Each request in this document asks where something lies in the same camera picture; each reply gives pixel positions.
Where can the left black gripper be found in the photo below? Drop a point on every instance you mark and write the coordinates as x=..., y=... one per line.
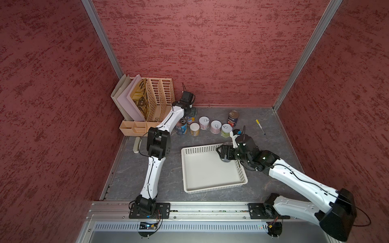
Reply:
x=193, y=112

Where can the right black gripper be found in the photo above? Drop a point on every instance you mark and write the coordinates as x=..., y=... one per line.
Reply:
x=217, y=150

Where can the yellow labelled tall can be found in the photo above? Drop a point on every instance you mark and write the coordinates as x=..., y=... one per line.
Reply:
x=190, y=120

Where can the dark red labelled can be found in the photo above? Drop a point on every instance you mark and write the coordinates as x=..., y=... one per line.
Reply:
x=233, y=118

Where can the white perforated plastic basket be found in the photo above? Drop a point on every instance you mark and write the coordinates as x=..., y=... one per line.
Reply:
x=203, y=170

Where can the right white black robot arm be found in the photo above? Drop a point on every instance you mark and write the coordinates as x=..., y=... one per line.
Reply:
x=333, y=210

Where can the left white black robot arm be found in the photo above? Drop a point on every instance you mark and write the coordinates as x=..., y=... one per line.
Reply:
x=158, y=147

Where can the small pink can rear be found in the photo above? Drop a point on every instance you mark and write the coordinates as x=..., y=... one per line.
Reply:
x=204, y=122

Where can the small pink can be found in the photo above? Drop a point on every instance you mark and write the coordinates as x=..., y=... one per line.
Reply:
x=215, y=127
x=204, y=122

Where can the small yellow can white lid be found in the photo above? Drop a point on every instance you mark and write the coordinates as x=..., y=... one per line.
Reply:
x=194, y=129

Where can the beige plastic file organizer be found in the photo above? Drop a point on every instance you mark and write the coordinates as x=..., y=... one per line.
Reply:
x=161, y=95

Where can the small green can white lid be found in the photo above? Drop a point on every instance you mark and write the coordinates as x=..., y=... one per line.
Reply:
x=225, y=131

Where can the yellow white marker pen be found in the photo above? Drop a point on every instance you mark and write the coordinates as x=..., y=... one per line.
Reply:
x=260, y=126

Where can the small pink can middle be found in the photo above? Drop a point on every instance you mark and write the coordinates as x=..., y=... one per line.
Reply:
x=215, y=127

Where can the brown patterned magazine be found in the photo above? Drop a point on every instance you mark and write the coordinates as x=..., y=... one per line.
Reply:
x=139, y=96

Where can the beige eraser block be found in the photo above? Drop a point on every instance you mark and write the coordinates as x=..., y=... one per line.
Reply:
x=136, y=145

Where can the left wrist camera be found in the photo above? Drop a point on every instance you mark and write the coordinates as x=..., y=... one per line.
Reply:
x=188, y=98

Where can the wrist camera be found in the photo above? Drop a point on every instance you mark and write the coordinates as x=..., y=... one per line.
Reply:
x=188, y=98
x=234, y=134

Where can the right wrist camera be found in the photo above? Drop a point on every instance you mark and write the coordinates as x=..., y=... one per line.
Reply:
x=234, y=134

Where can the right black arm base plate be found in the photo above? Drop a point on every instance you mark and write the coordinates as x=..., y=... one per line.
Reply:
x=264, y=211

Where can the aluminium front rail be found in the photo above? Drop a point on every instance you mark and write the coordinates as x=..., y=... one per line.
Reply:
x=187, y=210

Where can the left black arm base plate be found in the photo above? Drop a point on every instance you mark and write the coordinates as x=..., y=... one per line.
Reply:
x=154, y=211

